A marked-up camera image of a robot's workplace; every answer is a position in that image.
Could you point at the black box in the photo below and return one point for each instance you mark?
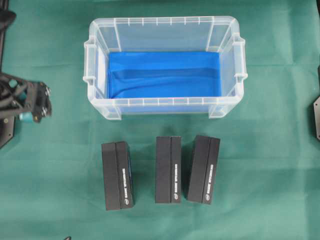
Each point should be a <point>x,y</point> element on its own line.
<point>117,176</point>
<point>168,183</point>
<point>203,169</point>

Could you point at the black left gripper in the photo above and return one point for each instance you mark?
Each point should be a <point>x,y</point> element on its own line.
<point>29,100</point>

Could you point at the green table cloth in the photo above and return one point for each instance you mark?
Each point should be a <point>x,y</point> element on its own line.
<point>267,184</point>

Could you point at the clear plastic storage case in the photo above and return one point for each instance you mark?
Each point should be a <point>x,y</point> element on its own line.
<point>217,34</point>

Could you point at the blue foam liner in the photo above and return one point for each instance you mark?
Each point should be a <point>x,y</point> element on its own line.
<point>178,74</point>

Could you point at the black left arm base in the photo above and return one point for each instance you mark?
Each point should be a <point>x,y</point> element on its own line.
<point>7,127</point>

